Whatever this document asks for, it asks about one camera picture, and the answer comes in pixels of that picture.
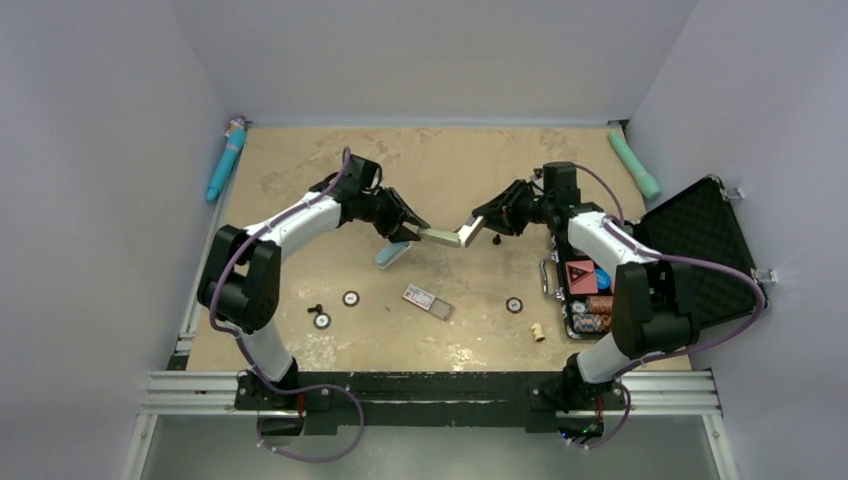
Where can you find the red card deck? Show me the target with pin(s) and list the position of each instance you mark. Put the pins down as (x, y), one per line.
(581, 277)

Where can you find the green stapler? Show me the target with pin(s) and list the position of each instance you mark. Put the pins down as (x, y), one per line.
(459, 238)

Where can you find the blue marker pen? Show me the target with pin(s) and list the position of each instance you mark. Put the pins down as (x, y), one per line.
(236, 136)

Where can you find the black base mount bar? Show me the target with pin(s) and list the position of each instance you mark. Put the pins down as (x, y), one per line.
(536, 401)

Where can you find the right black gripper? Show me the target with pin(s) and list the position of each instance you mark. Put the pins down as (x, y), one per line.
(503, 211)

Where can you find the blue stapler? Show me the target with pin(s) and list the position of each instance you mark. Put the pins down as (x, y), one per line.
(390, 253)

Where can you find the striped poker chip stack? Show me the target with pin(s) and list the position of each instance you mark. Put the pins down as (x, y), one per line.
(591, 323)

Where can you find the poker chip lower left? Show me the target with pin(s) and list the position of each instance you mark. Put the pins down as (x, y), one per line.
(322, 321)

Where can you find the staple box with clear lid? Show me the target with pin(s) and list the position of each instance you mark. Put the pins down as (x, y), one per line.
(428, 302)

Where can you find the cream chess piece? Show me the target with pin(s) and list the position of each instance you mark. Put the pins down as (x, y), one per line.
(537, 332)

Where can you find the blue round chip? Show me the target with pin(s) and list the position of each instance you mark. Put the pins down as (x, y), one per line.
(603, 280)

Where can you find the teal marker pen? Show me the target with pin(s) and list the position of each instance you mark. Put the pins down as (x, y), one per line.
(645, 182)

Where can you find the black poker chip case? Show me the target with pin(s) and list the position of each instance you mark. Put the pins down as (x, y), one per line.
(698, 222)

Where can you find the poker chip upper left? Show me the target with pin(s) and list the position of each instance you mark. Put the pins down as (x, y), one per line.
(351, 298)

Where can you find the brown poker chip stack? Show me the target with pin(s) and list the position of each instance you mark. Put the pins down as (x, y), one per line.
(599, 305)

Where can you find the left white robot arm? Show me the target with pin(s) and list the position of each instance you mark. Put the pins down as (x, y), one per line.
(241, 279)

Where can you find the aluminium rail frame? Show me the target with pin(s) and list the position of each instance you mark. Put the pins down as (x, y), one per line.
(670, 428)

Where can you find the poker chip right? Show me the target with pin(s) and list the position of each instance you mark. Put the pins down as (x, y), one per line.
(514, 305)

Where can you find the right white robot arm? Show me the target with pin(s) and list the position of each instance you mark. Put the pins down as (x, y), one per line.
(649, 299)

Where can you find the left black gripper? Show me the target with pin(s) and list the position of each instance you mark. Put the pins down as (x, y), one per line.
(398, 212)

